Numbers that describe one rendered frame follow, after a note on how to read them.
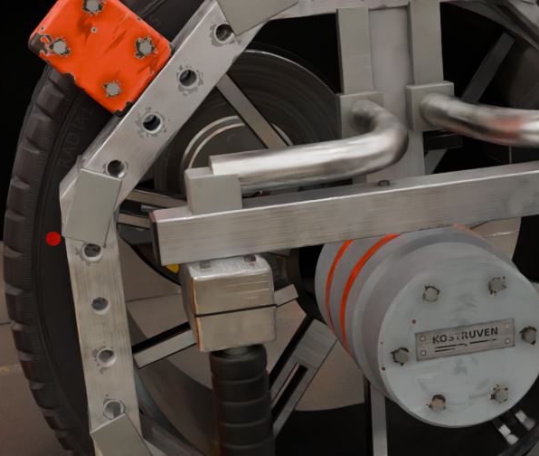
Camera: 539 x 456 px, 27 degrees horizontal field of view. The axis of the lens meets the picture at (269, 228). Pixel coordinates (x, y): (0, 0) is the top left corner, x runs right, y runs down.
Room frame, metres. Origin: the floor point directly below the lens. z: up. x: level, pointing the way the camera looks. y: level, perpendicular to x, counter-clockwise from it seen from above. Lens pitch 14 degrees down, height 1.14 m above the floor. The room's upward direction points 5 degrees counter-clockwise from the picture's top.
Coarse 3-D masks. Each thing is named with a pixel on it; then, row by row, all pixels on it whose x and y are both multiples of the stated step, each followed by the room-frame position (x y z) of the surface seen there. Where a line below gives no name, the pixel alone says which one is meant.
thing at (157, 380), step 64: (512, 64) 1.13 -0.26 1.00; (256, 128) 0.99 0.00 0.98; (128, 320) 1.12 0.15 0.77; (320, 320) 0.99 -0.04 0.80; (192, 384) 1.16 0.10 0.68; (192, 448) 0.95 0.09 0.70; (320, 448) 1.10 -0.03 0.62; (384, 448) 1.00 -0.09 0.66; (448, 448) 1.05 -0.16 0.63; (512, 448) 1.00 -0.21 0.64
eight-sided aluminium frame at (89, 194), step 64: (256, 0) 0.88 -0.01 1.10; (320, 0) 0.89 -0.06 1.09; (384, 0) 0.90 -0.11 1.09; (448, 0) 0.91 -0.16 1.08; (512, 0) 0.92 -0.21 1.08; (192, 64) 0.87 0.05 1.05; (128, 128) 0.86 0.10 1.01; (64, 192) 0.86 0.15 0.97; (128, 192) 0.86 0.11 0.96; (128, 384) 0.86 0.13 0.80; (128, 448) 0.86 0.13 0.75
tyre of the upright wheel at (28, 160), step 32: (128, 0) 0.95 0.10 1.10; (160, 0) 0.95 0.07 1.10; (192, 0) 0.96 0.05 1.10; (160, 32) 0.95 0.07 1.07; (32, 96) 1.14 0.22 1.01; (64, 96) 0.94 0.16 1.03; (32, 128) 0.94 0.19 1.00; (64, 128) 0.94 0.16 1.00; (96, 128) 0.94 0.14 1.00; (32, 160) 0.94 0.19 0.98; (64, 160) 0.94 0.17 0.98; (32, 192) 0.93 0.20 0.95; (32, 224) 0.93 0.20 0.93; (32, 256) 0.93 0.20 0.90; (64, 256) 0.94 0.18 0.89; (32, 288) 0.93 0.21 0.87; (64, 288) 0.94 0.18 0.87; (32, 320) 0.93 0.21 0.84; (64, 320) 0.93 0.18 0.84; (32, 352) 0.93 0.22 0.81; (64, 352) 0.93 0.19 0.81; (32, 384) 0.94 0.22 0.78; (64, 384) 0.93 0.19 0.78; (64, 416) 0.93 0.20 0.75; (64, 448) 0.94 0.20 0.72
